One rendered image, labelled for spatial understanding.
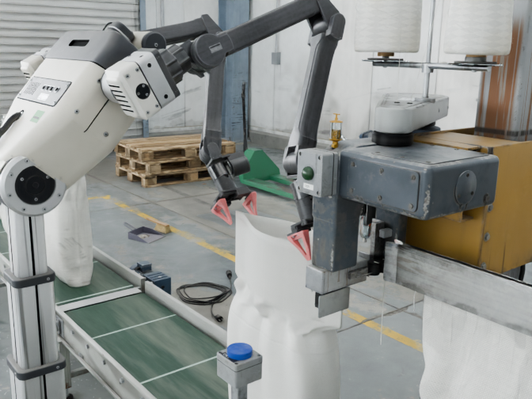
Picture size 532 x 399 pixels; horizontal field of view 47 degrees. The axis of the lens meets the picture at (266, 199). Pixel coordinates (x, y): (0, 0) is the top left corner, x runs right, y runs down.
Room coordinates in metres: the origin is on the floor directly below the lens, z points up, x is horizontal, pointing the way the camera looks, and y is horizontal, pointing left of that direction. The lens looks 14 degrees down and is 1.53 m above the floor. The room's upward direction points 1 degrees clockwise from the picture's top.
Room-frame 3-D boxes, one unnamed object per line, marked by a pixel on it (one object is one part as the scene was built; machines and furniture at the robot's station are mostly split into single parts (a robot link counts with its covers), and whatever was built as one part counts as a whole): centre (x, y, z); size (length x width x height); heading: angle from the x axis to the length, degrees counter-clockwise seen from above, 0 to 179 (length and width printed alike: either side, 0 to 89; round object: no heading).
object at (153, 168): (7.23, 1.09, 0.22); 1.21 x 0.84 x 0.14; 129
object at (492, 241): (1.49, -0.53, 1.18); 0.34 x 0.25 x 0.31; 129
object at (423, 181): (1.25, -0.29, 1.21); 0.30 x 0.25 x 0.30; 39
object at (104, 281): (3.52, 1.47, 0.34); 2.21 x 0.39 x 0.09; 39
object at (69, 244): (2.95, 1.02, 0.74); 0.47 x 0.22 x 0.72; 37
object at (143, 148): (7.18, 1.10, 0.36); 1.20 x 0.82 x 0.14; 125
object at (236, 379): (1.29, 0.05, 0.81); 0.08 x 0.08 x 0.06; 39
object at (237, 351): (1.29, 0.05, 0.84); 0.06 x 0.06 x 0.02
